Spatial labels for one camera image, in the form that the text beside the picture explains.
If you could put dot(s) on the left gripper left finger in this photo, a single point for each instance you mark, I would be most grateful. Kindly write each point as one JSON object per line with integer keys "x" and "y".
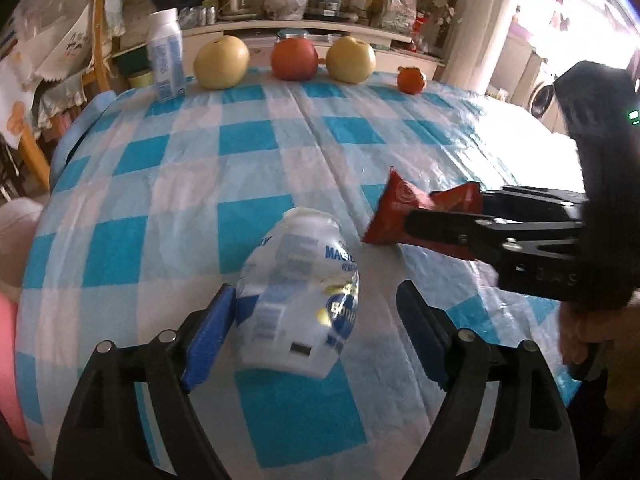
{"x": 102, "y": 436}

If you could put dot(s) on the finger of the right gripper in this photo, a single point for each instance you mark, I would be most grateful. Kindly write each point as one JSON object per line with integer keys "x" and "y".
{"x": 451, "y": 233}
{"x": 552, "y": 195}

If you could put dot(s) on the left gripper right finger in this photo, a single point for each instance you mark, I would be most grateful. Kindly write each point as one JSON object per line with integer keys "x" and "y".
{"x": 530, "y": 436}

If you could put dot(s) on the small red snack packet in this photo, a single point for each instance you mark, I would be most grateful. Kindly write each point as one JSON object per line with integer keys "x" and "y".
{"x": 401, "y": 197}

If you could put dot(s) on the pink trash bin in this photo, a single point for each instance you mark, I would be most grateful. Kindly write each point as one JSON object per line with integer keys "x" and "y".
{"x": 19, "y": 221}

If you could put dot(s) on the person right hand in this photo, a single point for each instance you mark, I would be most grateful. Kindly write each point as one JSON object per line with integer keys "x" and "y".
{"x": 615, "y": 331}

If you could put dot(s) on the washing machine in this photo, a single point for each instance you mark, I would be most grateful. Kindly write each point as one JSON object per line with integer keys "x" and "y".
{"x": 542, "y": 103}

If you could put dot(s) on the orange tangerine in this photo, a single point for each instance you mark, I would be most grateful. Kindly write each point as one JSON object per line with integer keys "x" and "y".
{"x": 411, "y": 80}

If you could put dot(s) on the white tv cabinet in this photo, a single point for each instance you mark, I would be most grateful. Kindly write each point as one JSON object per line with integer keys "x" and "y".
{"x": 386, "y": 60}

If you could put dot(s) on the large yellow pear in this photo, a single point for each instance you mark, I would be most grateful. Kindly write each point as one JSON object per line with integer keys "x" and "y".
{"x": 350, "y": 60}

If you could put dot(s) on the blue white checkered tablecloth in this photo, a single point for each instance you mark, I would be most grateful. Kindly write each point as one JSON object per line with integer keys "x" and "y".
{"x": 163, "y": 202}

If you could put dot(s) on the red apple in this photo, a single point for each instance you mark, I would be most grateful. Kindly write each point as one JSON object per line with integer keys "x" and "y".
{"x": 294, "y": 59}

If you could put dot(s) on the small brown pear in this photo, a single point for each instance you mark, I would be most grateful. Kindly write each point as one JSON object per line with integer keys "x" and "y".
{"x": 221, "y": 63}

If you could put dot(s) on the white electric kettle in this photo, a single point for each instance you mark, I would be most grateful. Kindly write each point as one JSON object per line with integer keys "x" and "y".
{"x": 234, "y": 8}

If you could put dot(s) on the green waste bin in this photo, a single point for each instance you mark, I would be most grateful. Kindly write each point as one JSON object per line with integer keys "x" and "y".
{"x": 141, "y": 79}

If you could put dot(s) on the wooden dining chair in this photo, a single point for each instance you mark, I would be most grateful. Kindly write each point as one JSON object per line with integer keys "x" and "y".
{"x": 107, "y": 23}

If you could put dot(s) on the white plastic milk bottle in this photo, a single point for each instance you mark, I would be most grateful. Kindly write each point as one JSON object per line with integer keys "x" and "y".
{"x": 165, "y": 53}

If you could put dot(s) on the mesh food cover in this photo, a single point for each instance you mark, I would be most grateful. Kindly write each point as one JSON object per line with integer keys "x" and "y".
{"x": 54, "y": 35}

